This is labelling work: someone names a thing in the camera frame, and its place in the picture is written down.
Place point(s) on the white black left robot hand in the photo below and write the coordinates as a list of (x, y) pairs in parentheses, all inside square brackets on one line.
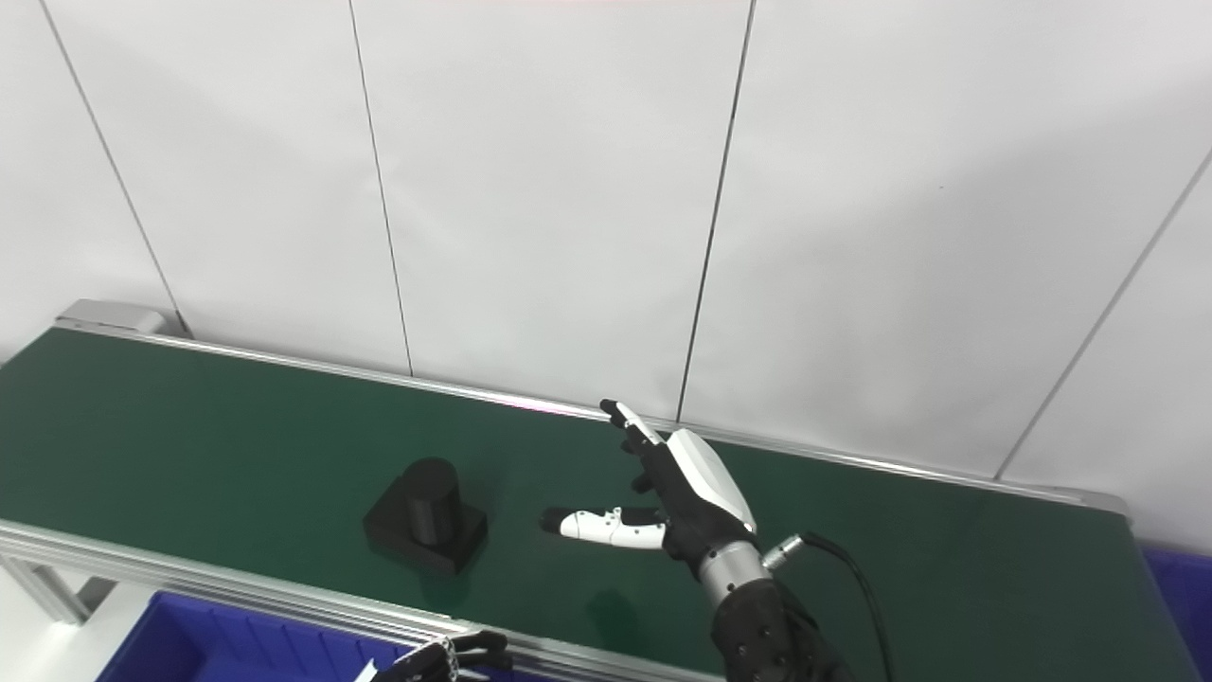
[(436, 663)]

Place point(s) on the blue plastic bin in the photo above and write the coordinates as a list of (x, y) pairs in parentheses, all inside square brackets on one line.
[(1188, 606), (189, 644)]

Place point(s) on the black cylinder block part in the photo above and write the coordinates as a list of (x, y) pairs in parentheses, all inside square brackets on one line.
[(431, 511)]

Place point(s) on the aluminium conveyor leg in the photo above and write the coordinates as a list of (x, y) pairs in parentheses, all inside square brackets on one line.
[(47, 592)]

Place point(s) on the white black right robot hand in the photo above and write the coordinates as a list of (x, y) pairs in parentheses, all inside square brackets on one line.
[(701, 502)]

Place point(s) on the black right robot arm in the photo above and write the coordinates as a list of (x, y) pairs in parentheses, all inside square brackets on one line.
[(767, 625)]

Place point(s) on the grey conveyor end cover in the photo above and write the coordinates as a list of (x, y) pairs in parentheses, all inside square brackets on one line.
[(114, 315)]

